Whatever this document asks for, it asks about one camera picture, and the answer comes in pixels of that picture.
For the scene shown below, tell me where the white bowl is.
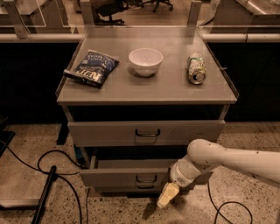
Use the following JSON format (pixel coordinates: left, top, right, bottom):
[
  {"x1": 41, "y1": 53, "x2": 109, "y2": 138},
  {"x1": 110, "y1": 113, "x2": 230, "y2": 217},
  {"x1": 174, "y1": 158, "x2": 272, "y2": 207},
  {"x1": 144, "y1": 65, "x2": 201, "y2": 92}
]
[{"x1": 129, "y1": 48, "x2": 164, "y2": 77}]

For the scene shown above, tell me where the green soda can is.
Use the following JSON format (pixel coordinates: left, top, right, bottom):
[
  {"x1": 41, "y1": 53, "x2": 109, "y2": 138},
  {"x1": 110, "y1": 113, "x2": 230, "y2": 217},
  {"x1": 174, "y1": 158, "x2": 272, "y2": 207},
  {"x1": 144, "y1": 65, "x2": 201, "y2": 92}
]
[{"x1": 187, "y1": 53, "x2": 206, "y2": 85}]

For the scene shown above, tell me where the grey drawer cabinet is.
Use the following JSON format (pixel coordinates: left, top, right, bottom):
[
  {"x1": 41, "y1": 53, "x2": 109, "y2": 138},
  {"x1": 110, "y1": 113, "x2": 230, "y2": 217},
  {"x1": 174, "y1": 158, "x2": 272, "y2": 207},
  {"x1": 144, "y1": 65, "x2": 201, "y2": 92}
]
[{"x1": 55, "y1": 25, "x2": 240, "y2": 200}]

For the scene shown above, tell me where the black office chair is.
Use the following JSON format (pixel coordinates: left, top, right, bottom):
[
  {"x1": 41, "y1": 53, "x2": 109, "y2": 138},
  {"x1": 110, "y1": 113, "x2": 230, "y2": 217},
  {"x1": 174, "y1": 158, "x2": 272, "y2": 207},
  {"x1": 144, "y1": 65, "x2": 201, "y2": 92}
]
[{"x1": 90, "y1": 0, "x2": 129, "y2": 25}]

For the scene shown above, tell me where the grey top drawer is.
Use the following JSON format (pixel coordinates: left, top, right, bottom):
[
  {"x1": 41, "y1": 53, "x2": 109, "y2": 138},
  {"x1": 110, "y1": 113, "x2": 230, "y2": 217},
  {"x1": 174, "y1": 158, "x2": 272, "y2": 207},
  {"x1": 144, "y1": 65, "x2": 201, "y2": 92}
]
[{"x1": 68, "y1": 120, "x2": 226, "y2": 147}]

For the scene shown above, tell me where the blue chip bag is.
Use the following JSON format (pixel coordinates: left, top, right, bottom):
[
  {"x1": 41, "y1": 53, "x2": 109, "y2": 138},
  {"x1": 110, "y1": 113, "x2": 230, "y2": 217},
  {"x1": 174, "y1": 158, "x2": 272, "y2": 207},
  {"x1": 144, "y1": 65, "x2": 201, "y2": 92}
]
[{"x1": 63, "y1": 50, "x2": 120, "y2": 88}]

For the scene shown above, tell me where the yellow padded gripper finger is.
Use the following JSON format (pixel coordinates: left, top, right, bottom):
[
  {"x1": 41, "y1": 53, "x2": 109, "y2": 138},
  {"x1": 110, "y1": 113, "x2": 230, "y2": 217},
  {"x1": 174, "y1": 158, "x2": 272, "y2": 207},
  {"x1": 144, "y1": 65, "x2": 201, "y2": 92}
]
[{"x1": 157, "y1": 183, "x2": 179, "y2": 208}]

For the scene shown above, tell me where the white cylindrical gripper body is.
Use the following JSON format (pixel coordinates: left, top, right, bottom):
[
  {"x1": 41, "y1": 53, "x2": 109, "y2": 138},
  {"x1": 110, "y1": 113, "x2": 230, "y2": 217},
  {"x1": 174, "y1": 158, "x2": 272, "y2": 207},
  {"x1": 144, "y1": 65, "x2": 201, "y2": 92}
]
[{"x1": 170, "y1": 156, "x2": 201, "y2": 187}]

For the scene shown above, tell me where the black floor cable left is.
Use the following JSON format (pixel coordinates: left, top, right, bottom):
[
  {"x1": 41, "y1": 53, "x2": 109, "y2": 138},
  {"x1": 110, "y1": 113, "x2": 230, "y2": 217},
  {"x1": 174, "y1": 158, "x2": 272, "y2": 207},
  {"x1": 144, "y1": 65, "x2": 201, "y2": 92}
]
[{"x1": 0, "y1": 139, "x2": 93, "y2": 224}]

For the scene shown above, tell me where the black desk leg bar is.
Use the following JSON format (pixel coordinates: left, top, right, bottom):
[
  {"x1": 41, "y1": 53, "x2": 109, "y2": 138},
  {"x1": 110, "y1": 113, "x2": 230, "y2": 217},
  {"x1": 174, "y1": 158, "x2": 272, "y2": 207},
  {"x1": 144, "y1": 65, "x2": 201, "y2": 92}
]
[{"x1": 31, "y1": 165, "x2": 57, "y2": 224}]

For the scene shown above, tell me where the grey drawer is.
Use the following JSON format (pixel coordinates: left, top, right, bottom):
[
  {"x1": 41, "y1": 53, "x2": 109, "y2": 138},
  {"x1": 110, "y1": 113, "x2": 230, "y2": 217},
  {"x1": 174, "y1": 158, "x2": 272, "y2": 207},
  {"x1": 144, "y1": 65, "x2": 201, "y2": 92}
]
[
  {"x1": 68, "y1": 120, "x2": 226, "y2": 147},
  {"x1": 94, "y1": 185, "x2": 162, "y2": 193},
  {"x1": 80, "y1": 157, "x2": 177, "y2": 188}
]

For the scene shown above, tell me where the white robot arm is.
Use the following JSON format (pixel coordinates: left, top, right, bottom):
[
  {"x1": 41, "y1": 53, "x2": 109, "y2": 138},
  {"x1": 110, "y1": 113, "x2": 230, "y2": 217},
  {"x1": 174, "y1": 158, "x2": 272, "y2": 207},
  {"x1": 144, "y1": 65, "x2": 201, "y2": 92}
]
[{"x1": 157, "y1": 139, "x2": 280, "y2": 208}]

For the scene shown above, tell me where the grey bottom drawer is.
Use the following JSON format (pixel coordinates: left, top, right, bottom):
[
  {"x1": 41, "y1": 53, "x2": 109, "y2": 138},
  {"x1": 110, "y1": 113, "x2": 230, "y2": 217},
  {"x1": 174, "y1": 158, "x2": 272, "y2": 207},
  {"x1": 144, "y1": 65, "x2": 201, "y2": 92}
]
[{"x1": 94, "y1": 185, "x2": 162, "y2": 193}]

